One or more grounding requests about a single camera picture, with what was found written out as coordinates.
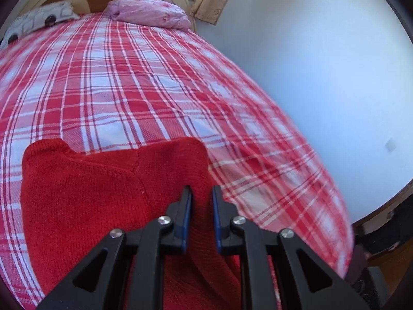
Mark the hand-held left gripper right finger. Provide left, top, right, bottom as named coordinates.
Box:
left=212, top=185, right=370, bottom=310

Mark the red plaid bed blanket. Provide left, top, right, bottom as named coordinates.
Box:
left=0, top=12, right=355, bottom=310

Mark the red knitted sweater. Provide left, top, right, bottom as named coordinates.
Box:
left=20, top=137, right=281, bottom=310

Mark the white printed pillow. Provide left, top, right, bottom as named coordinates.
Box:
left=0, top=1, right=80, bottom=47

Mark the pink pillow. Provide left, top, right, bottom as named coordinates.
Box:
left=106, top=0, right=192, bottom=30

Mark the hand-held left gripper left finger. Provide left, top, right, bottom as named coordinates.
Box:
left=37, top=185, right=193, bottom=310

